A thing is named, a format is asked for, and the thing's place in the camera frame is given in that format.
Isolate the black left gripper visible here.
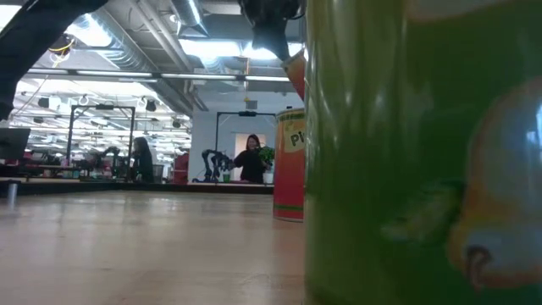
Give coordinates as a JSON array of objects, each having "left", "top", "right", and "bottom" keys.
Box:
[{"left": 239, "top": 0, "right": 306, "bottom": 63}]

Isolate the pineapple label orange can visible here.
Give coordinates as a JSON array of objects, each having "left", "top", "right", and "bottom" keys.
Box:
[
  {"left": 282, "top": 48, "right": 307, "bottom": 103},
  {"left": 273, "top": 108, "right": 307, "bottom": 224}
]

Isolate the pears label green can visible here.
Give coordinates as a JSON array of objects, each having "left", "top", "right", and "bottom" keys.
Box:
[{"left": 303, "top": 0, "right": 542, "bottom": 305}]

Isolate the long light bar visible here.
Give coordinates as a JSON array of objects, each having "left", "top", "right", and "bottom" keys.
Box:
[{"left": 25, "top": 66, "right": 293, "bottom": 84}]

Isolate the potted green plant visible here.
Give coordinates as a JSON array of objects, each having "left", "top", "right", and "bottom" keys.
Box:
[{"left": 257, "top": 146, "right": 276, "bottom": 186}]

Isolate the person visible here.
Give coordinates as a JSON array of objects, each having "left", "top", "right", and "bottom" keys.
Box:
[
  {"left": 232, "top": 133, "right": 272, "bottom": 184},
  {"left": 129, "top": 136, "right": 156, "bottom": 184}
]

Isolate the red cabinet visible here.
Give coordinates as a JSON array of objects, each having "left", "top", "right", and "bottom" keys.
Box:
[{"left": 172, "top": 152, "right": 191, "bottom": 186}]

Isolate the black monitor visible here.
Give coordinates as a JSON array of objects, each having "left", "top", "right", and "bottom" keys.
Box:
[{"left": 0, "top": 127, "right": 31, "bottom": 161}]

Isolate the black gantry frame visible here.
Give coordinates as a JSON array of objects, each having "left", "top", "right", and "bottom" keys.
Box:
[
  {"left": 214, "top": 110, "right": 276, "bottom": 179},
  {"left": 66, "top": 104, "right": 136, "bottom": 179}
]

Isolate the black aluminium rig frame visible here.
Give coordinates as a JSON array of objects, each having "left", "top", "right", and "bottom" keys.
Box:
[{"left": 0, "top": 180, "right": 275, "bottom": 197}]

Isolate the black yellow cable reel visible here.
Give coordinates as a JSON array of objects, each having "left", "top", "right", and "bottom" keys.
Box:
[{"left": 48, "top": 33, "right": 77, "bottom": 58}]

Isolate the silver post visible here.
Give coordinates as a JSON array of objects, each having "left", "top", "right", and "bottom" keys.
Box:
[{"left": 6, "top": 181, "right": 19, "bottom": 209}]

